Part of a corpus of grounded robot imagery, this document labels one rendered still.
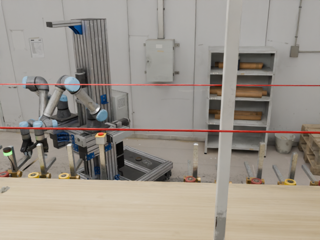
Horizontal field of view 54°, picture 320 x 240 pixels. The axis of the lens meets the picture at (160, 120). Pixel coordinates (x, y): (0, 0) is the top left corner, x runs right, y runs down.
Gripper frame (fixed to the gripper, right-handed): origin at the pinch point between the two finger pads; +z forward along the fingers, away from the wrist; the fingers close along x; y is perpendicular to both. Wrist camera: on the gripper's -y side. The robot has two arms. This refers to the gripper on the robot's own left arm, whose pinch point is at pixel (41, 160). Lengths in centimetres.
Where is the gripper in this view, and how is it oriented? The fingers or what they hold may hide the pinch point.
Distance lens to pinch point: 289.7
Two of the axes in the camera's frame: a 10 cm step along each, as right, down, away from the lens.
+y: 9.6, -1.1, 2.5
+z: 0.2, 9.3, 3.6
